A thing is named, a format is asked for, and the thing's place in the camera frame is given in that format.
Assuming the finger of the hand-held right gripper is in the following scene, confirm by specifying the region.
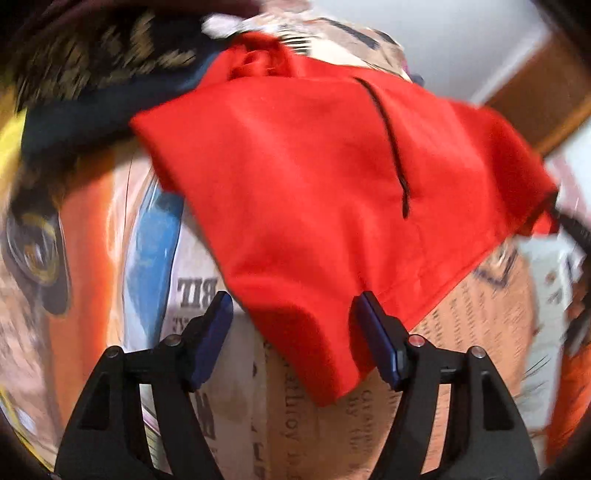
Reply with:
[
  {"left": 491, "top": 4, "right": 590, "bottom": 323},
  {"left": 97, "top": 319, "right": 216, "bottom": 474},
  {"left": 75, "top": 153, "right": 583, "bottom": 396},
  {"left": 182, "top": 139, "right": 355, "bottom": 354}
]
[{"left": 547, "top": 194, "right": 591, "bottom": 252}]

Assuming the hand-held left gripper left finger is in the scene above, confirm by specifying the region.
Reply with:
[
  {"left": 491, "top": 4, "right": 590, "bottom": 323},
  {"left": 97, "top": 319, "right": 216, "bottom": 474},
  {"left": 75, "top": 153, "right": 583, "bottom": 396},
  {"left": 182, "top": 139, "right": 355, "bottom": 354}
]
[{"left": 53, "top": 291, "right": 235, "bottom": 480}]

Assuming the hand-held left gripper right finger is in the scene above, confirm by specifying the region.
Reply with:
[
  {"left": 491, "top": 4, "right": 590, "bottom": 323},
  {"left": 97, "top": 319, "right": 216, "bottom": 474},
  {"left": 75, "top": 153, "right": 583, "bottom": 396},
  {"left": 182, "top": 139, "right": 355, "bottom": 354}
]
[{"left": 353, "top": 291, "right": 541, "bottom": 480}]

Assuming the red garment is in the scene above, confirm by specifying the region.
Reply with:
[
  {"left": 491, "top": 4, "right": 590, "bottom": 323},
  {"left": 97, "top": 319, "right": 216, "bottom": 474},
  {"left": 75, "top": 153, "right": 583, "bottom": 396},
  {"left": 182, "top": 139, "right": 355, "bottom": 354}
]
[{"left": 129, "top": 31, "right": 560, "bottom": 408}]

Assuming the printed blanket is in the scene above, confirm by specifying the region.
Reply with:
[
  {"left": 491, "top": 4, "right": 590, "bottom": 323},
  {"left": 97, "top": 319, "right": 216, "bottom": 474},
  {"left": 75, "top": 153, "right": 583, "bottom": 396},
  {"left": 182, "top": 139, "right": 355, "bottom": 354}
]
[{"left": 0, "top": 0, "right": 591, "bottom": 480}]

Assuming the orange cloth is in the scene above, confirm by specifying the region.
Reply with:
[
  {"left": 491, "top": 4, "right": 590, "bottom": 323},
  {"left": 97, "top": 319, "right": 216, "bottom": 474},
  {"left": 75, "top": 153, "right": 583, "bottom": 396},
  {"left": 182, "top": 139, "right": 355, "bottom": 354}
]
[{"left": 545, "top": 340, "right": 591, "bottom": 463}]

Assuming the dark blue patterned cloth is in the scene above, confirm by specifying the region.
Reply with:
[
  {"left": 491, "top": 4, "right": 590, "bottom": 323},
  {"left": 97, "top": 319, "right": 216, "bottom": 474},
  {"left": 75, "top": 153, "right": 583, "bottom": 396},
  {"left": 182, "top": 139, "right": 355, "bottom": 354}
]
[{"left": 14, "top": 9, "right": 223, "bottom": 158}]

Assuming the wooden door frame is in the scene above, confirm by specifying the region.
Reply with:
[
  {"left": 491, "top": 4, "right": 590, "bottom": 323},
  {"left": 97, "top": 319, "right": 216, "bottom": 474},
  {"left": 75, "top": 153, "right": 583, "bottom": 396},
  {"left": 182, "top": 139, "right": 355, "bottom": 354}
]
[{"left": 480, "top": 27, "right": 591, "bottom": 158}]

